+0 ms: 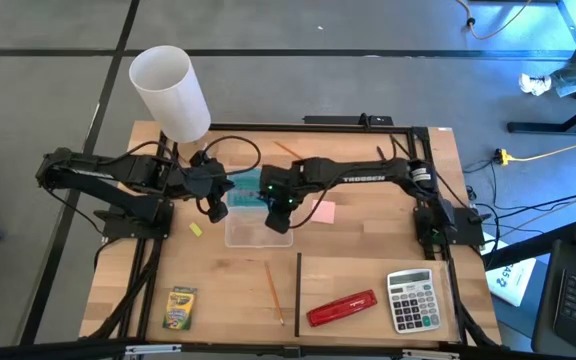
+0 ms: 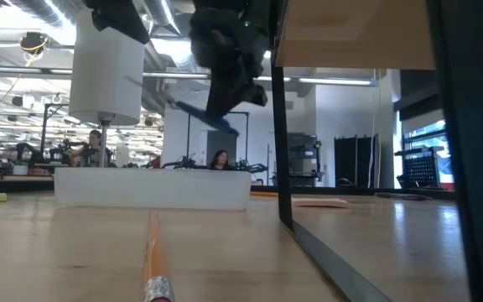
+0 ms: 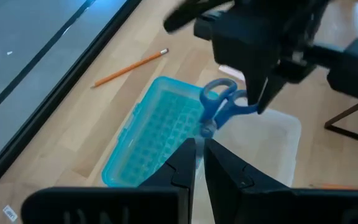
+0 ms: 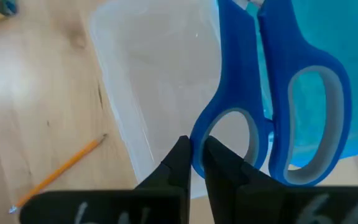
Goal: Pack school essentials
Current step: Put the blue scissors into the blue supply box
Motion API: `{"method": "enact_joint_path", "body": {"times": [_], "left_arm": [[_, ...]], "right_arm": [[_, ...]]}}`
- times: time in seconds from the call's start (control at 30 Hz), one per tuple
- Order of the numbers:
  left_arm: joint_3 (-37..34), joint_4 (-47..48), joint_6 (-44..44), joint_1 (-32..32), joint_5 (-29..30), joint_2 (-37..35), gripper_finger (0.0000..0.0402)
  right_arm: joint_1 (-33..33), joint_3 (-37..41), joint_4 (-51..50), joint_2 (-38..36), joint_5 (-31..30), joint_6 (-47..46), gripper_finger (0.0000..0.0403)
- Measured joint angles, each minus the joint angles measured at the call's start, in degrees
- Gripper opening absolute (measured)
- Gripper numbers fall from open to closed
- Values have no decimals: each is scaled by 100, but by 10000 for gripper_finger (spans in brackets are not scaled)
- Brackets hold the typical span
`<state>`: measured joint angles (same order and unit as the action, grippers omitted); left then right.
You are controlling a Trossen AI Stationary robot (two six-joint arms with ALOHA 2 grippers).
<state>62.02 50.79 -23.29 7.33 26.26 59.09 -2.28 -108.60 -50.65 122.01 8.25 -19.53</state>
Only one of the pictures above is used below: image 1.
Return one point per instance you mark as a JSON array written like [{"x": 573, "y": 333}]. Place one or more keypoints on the orange wooden pencil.
[
  {"x": 288, "y": 150},
  {"x": 274, "y": 294}
]

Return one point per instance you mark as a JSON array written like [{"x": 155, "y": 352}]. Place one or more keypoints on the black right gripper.
[{"x": 280, "y": 182}]

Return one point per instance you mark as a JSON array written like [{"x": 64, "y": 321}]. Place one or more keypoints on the black desk leg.
[{"x": 528, "y": 245}]

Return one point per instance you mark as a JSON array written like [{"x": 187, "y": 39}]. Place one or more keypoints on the yellow eraser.
[{"x": 196, "y": 229}]

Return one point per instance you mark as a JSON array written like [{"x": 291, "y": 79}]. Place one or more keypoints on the green yellow crayon box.
[{"x": 179, "y": 309}]

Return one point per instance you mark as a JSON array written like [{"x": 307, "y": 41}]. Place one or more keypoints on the red stapler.
[{"x": 343, "y": 307}]

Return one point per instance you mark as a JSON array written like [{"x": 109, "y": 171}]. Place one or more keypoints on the clear plastic pencil box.
[{"x": 258, "y": 235}]

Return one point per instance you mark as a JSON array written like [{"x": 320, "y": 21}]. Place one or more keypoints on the blue pencil box lid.
[{"x": 245, "y": 192}]

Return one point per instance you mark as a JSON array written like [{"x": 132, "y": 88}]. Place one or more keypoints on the black frame beam with brackets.
[{"x": 218, "y": 350}]

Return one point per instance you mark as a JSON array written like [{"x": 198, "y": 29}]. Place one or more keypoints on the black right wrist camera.
[{"x": 279, "y": 217}]

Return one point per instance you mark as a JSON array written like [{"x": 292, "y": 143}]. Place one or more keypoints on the person's shoe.
[{"x": 535, "y": 84}]

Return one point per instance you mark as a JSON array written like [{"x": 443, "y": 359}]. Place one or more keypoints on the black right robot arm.
[{"x": 368, "y": 167}]

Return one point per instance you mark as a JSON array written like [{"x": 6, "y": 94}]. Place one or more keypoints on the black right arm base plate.
[{"x": 468, "y": 230}]

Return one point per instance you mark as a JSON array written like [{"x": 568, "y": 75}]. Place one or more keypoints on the black desk frame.
[{"x": 553, "y": 128}]

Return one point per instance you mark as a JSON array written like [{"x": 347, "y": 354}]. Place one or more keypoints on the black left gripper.
[{"x": 208, "y": 180}]

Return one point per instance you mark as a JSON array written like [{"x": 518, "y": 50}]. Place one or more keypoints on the white printed paper box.
[{"x": 510, "y": 285}]

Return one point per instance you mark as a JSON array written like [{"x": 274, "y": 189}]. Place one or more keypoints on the black power strip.
[{"x": 338, "y": 120}]

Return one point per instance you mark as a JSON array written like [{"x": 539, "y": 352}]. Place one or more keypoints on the black aluminium table frame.
[{"x": 318, "y": 128}]

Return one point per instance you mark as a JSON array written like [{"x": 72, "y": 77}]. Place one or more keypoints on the white lamp with wooden base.
[{"x": 168, "y": 95}]

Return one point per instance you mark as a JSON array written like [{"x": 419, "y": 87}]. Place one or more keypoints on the pink sticky note pad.
[{"x": 323, "y": 212}]

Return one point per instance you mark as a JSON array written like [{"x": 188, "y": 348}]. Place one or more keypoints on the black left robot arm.
[{"x": 133, "y": 167}]

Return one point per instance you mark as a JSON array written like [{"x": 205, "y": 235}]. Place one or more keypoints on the grey desk calculator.
[{"x": 413, "y": 305}]

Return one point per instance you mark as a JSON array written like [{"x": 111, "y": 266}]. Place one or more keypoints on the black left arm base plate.
[{"x": 113, "y": 227}]

